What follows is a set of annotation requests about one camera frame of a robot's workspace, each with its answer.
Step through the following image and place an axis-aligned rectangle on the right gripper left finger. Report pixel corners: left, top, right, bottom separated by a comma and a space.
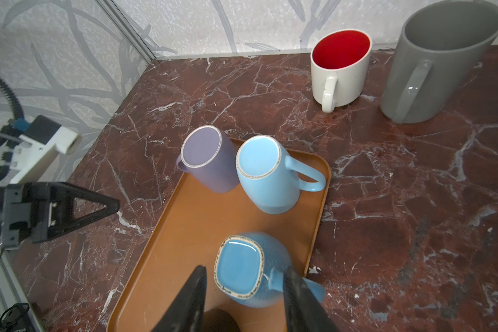
152, 265, 207, 331

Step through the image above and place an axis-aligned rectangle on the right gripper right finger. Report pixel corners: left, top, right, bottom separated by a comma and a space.
283, 267, 339, 332

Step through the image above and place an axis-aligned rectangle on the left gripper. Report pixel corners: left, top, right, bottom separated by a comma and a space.
0, 182, 120, 249

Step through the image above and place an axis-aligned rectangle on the lilac mug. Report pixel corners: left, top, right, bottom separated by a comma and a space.
176, 125, 239, 193

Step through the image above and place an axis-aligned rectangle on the white mug red inside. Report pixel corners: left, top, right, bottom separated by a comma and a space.
310, 29, 373, 113

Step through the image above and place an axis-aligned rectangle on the grey mug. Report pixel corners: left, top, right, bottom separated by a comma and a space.
380, 1, 498, 124

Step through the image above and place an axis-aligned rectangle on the blue dotted floral mug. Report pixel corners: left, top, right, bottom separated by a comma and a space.
213, 232, 326, 308

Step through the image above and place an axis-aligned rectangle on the light blue mug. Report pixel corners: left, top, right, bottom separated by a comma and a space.
235, 135, 326, 214

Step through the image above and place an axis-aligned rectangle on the orange rectangular tray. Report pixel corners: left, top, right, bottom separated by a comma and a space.
107, 138, 332, 332

